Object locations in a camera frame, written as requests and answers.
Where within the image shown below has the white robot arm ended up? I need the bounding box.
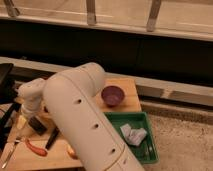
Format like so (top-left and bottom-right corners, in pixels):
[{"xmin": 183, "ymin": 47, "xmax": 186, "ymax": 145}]
[{"xmin": 18, "ymin": 63, "xmax": 145, "ymax": 171}]

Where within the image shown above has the purple bowl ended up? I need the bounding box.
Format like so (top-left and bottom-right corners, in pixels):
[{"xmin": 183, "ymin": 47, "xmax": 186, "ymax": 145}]
[{"xmin": 101, "ymin": 86, "xmax": 125, "ymax": 107}]

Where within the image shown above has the silver fork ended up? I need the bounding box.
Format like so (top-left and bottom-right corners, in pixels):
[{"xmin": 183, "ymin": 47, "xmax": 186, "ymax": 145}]
[{"xmin": 1, "ymin": 139, "xmax": 20, "ymax": 169}]

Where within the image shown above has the black tripod stand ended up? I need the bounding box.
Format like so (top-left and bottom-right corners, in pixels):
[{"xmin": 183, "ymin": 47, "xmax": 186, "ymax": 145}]
[{"xmin": 0, "ymin": 63, "xmax": 18, "ymax": 150}]

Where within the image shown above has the red chili pepper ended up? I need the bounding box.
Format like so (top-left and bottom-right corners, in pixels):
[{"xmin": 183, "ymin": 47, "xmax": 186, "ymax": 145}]
[{"xmin": 25, "ymin": 139, "xmax": 47, "ymax": 157}]

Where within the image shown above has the apple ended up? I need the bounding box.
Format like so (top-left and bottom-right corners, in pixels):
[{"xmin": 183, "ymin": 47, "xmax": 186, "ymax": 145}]
[{"xmin": 67, "ymin": 145, "xmax": 78, "ymax": 160}]

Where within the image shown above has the crumpled grey cloth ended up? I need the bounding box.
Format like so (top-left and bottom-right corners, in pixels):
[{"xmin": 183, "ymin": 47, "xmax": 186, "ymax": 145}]
[{"xmin": 120, "ymin": 124, "xmax": 147, "ymax": 146}]

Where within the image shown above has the green plastic tray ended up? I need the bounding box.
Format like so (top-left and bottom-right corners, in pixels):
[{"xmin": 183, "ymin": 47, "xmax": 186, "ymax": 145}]
[{"xmin": 105, "ymin": 112, "xmax": 158, "ymax": 164}]

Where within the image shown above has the black handled knife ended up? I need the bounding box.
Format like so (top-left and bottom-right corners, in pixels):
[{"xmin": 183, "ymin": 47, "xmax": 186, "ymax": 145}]
[{"xmin": 45, "ymin": 127, "xmax": 59, "ymax": 150}]

